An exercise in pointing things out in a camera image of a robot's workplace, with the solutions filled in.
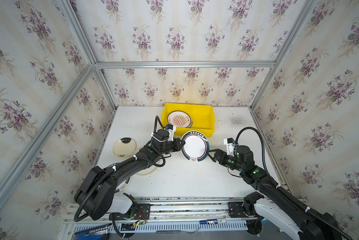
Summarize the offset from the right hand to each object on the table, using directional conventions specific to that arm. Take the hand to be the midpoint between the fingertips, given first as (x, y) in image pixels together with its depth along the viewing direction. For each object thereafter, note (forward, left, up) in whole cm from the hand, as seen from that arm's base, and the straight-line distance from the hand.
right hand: (208, 155), depth 78 cm
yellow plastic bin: (+41, -4, -14) cm, 44 cm away
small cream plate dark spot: (+13, +52, -12) cm, 55 cm away
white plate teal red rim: (-12, +49, -14) cm, 52 cm away
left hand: (+8, +12, +3) cm, 14 cm away
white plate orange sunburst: (+35, +14, -10) cm, 39 cm away
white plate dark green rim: (+6, +6, +1) cm, 9 cm away
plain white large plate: (-2, +35, -13) cm, 37 cm away
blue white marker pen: (-28, 0, -13) cm, 30 cm away
